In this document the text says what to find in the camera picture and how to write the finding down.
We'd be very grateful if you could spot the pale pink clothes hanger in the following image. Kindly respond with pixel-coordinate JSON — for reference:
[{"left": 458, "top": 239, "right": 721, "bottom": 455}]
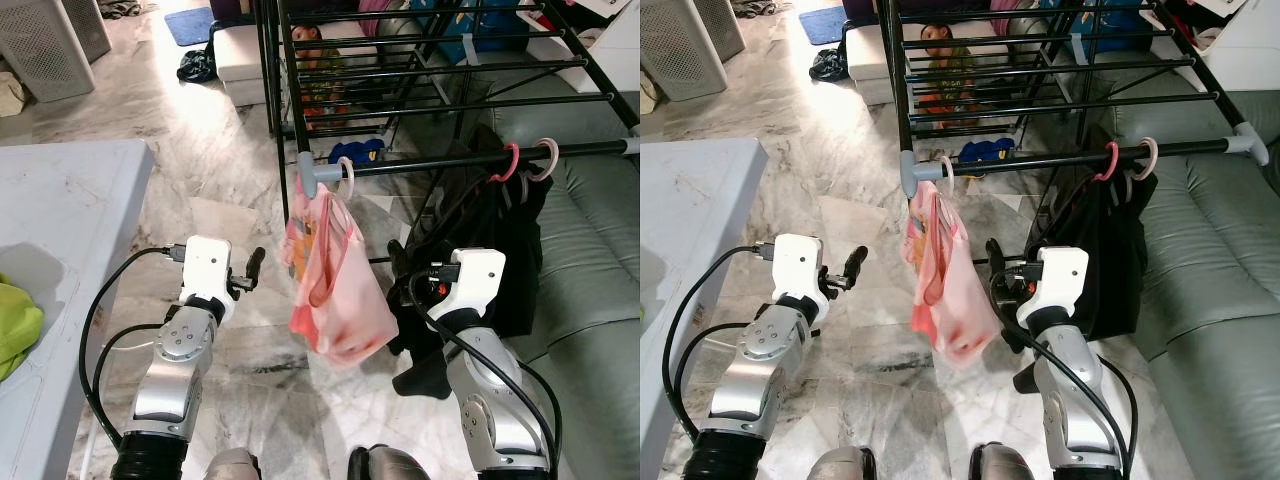
[
  {"left": 1129, "top": 136, "right": 1160, "bottom": 182},
  {"left": 526, "top": 137, "right": 560, "bottom": 184}
]

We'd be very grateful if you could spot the pink printed garment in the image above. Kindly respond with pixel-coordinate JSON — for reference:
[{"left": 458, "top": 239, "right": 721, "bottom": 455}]
[
  {"left": 902, "top": 180, "right": 1002, "bottom": 367},
  {"left": 282, "top": 180, "right": 400, "bottom": 369}
]

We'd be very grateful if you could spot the black metal drying rack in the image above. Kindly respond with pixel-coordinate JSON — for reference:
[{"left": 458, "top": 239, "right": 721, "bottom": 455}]
[
  {"left": 255, "top": 0, "right": 641, "bottom": 199},
  {"left": 878, "top": 0, "right": 1271, "bottom": 199}
]

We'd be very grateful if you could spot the grey-green leather sofa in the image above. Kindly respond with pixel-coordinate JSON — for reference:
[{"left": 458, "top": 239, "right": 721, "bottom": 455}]
[
  {"left": 1100, "top": 90, "right": 1280, "bottom": 480},
  {"left": 470, "top": 50, "right": 641, "bottom": 480}
]

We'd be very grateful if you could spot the light blue folding table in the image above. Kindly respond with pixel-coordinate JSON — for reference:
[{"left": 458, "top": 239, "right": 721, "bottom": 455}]
[
  {"left": 640, "top": 138, "right": 769, "bottom": 480},
  {"left": 0, "top": 138, "right": 156, "bottom": 480}
]

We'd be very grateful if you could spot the robot right leg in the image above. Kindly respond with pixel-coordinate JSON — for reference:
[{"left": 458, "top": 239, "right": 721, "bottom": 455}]
[
  {"left": 347, "top": 444, "right": 433, "bottom": 480},
  {"left": 967, "top": 442, "right": 1037, "bottom": 480}
]

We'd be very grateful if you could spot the small black cloth heap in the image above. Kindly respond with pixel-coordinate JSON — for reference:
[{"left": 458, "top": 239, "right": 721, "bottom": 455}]
[
  {"left": 177, "top": 47, "right": 219, "bottom": 85},
  {"left": 809, "top": 47, "right": 852, "bottom": 85}
]

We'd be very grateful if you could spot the white storage box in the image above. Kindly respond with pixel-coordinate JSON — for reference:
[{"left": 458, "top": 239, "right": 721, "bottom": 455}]
[
  {"left": 845, "top": 24, "right": 903, "bottom": 108},
  {"left": 212, "top": 22, "right": 301, "bottom": 108}
]

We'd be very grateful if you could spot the child in orange clothes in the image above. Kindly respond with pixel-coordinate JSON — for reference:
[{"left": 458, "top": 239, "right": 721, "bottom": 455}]
[
  {"left": 917, "top": 22, "right": 977, "bottom": 133},
  {"left": 290, "top": 22, "right": 347, "bottom": 133}
]

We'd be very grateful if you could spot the lime green cloth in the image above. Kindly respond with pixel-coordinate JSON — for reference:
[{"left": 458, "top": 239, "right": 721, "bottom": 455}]
[{"left": 0, "top": 274, "right": 47, "bottom": 383}]

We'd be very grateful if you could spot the magenta cloth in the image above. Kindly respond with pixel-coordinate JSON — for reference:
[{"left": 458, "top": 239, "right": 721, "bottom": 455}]
[
  {"left": 988, "top": 0, "right": 1026, "bottom": 38},
  {"left": 357, "top": 0, "right": 398, "bottom": 38}
]

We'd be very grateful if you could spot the blue floor mat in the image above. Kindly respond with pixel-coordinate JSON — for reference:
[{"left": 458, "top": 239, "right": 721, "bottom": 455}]
[
  {"left": 164, "top": 6, "right": 217, "bottom": 48},
  {"left": 797, "top": 5, "right": 850, "bottom": 47}
]

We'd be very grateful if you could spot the blue cloth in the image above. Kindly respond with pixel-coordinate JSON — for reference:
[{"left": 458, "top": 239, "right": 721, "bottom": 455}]
[
  {"left": 1040, "top": 0, "right": 1153, "bottom": 67},
  {"left": 438, "top": 0, "right": 533, "bottom": 67}
]

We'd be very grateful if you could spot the small grey perforated appliance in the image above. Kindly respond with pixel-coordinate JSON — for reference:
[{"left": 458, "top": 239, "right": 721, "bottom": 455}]
[
  {"left": 62, "top": 0, "right": 114, "bottom": 64},
  {"left": 693, "top": 0, "right": 747, "bottom": 64}
]

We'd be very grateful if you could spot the large perforated air purifier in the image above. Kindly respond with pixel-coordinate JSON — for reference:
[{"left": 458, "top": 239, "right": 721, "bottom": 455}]
[
  {"left": 0, "top": 0, "right": 97, "bottom": 103},
  {"left": 640, "top": 0, "right": 717, "bottom": 103}
]

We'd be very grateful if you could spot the white plastic bin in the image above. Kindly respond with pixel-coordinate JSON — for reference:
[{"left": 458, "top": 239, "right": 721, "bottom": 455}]
[
  {"left": 1150, "top": 0, "right": 1280, "bottom": 98},
  {"left": 540, "top": 0, "right": 641, "bottom": 96}
]

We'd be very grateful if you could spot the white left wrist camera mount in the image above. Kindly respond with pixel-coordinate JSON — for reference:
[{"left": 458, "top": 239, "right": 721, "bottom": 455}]
[
  {"left": 181, "top": 236, "right": 235, "bottom": 303},
  {"left": 771, "top": 233, "right": 827, "bottom": 301}
]

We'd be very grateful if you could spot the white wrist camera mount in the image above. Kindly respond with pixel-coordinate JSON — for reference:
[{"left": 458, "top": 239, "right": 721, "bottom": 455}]
[
  {"left": 450, "top": 249, "right": 507, "bottom": 315},
  {"left": 1017, "top": 246, "right": 1091, "bottom": 326},
  {"left": 181, "top": 236, "right": 235, "bottom": 303},
  {"left": 771, "top": 233, "right": 827, "bottom": 301}
]

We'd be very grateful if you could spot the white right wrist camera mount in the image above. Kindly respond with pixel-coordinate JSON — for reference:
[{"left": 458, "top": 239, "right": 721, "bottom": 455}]
[
  {"left": 1017, "top": 246, "right": 1091, "bottom": 326},
  {"left": 450, "top": 249, "right": 507, "bottom": 315}
]

